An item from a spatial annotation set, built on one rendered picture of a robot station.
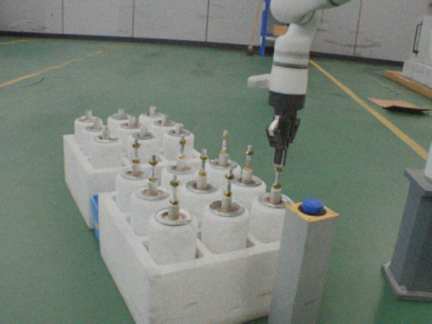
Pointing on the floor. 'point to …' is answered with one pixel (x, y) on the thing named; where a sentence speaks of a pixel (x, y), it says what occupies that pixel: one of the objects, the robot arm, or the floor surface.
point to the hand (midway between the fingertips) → (280, 156)
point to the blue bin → (96, 214)
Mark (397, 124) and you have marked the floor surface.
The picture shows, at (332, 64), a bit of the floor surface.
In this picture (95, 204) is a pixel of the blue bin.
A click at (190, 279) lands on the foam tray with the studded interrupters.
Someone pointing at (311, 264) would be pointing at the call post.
